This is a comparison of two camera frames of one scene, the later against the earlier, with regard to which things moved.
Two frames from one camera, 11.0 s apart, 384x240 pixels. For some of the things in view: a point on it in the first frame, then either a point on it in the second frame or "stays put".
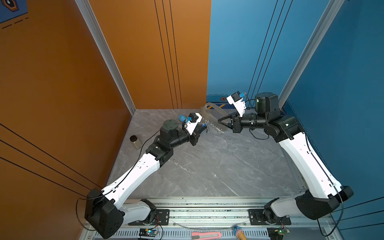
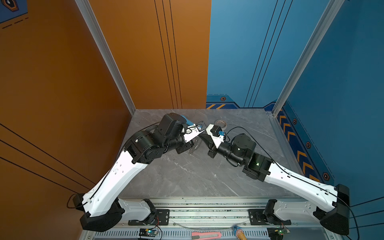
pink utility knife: [205, 235] stays put
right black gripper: [236, 125] -> [210, 143]
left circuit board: [147, 232] stays put
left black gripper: [194, 135] -> [186, 146]
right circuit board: [277, 233] stays put
